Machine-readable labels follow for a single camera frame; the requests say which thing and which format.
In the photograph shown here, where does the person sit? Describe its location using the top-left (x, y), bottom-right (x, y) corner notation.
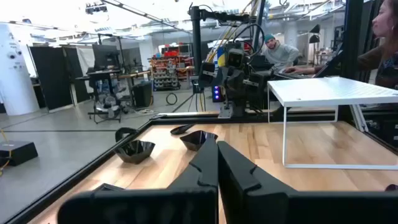
top-left (260, 33), bottom-right (300, 73)
top-left (283, 0), bottom-right (398, 91)

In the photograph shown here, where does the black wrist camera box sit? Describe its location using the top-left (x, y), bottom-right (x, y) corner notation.
top-left (226, 47), bottom-right (246, 68)

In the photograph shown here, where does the computer with blue lights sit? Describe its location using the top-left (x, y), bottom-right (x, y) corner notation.
top-left (211, 85), bottom-right (223, 103)

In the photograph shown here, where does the black box piece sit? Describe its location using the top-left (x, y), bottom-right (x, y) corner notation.
top-left (114, 139), bottom-right (156, 165)

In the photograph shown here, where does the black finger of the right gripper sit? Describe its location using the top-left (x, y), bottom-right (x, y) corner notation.
top-left (224, 67), bottom-right (237, 94)
top-left (236, 70), bottom-right (249, 100)

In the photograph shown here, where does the black teardrop plate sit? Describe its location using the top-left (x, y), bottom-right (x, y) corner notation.
top-left (170, 124), bottom-right (195, 136)

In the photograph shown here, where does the black lamp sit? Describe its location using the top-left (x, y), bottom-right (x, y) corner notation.
top-left (308, 24), bottom-right (321, 44)

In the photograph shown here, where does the black computer monitor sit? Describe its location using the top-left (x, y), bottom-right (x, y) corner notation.
top-left (92, 44), bottom-right (121, 71)

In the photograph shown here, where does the black bin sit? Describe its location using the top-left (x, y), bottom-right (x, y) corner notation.
top-left (131, 81), bottom-right (154, 108)

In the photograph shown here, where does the white perforated metal shelf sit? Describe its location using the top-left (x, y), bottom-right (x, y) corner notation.
top-left (266, 76), bottom-right (398, 170)

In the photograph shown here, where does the rack with red bins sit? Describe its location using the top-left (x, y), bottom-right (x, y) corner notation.
top-left (148, 43), bottom-right (195, 91)

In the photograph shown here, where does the black frame clamp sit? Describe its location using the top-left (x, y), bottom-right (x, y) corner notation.
top-left (114, 126), bottom-right (139, 143)

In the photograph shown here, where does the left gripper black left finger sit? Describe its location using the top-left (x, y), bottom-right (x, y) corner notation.
top-left (57, 138), bottom-right (219, 224)

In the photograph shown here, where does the black flat box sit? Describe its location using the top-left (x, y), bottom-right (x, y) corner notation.
top-left (0, 140), bottom-right (39, 167)

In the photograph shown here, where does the black standing desk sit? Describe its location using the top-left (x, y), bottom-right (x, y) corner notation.
top-left (75, 68), bottom-right (125, 124)

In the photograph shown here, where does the black small square plate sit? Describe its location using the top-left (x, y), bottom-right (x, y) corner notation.
top-left (93, 182), bottom-right (125, 192)

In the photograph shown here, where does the black partition panel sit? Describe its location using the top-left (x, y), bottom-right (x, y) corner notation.
top-left (28, 45), bottom-right (91, 111)

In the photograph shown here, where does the black aluminium table frame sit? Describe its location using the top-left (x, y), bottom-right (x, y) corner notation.
top-left (0, 110), bottom-right (398, 224)

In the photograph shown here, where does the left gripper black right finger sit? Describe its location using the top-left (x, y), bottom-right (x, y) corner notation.
top-left (217, 141), bottom-right (398, 224)

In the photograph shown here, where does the black coiled cable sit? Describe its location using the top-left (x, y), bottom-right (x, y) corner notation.
top-left (165, 92), bottom-right (178, 106)

